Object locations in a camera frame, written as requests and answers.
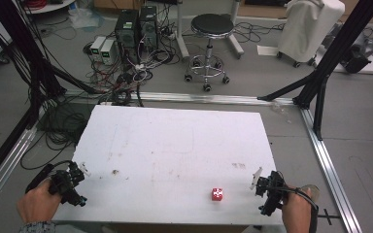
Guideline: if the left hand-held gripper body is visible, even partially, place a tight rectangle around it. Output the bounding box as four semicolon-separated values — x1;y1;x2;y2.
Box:
49;161;88;208

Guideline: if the black computer tower, green label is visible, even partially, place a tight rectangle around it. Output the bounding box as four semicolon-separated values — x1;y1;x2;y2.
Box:
114;9;141;65

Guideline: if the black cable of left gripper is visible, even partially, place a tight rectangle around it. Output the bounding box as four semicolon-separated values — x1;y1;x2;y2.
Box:
24;159;76;194

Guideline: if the white covered wheeled cart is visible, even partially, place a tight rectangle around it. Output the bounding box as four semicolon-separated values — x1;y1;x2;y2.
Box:
276;0;347;68

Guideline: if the black frame strut with braces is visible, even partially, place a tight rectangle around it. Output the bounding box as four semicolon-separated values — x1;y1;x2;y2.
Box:
256;0;373;142

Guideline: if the white round table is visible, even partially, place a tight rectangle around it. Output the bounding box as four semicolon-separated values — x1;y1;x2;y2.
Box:
21;0;77;16

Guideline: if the grey bench power supply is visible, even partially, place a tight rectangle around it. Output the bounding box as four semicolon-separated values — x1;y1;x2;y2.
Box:
89;35;107;62
99;38;118;66

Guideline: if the black and grey machine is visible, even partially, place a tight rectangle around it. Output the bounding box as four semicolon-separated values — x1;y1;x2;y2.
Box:
322;22;373;75

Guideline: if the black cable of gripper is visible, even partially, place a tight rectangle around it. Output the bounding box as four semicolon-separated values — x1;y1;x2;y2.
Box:
277;181;321;233
24;159;76;194

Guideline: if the person's left hand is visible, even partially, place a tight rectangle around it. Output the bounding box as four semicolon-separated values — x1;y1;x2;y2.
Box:
16;178;63;224

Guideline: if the black round stool, chrome base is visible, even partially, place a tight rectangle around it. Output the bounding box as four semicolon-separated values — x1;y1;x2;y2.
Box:
184;13;236;93

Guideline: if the clear plastic bag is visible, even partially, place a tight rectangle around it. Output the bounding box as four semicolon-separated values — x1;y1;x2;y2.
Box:
67;7;106;31

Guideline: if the aluminium floor rail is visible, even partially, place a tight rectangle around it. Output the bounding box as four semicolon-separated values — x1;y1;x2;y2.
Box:
63;90;296;107
299;107;364;233
0;124;39;219

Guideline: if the white power strip with plugs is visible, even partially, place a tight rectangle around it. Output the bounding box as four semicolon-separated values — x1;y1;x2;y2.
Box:
131;62;149;73

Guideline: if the person's right hand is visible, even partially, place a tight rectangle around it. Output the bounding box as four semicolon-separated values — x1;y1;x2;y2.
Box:
281;187;314;229

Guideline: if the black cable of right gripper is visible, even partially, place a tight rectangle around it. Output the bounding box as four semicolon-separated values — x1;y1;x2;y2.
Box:
277;181;321;233

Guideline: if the black frame strut with cables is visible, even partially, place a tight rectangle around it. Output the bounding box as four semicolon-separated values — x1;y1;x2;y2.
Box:
0;0;102;130

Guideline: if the tangle of black floor cables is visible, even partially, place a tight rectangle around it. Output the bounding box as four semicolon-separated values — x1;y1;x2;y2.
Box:
19;101;93;171

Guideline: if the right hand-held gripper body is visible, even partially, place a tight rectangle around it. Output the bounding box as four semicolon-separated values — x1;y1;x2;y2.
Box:
254;170;289;217

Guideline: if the white table leg frame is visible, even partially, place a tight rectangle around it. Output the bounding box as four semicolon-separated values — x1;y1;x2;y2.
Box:
174;0;246;61

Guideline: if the red and white cube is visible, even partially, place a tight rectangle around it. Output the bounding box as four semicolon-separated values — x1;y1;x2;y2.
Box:
211;187;224;202

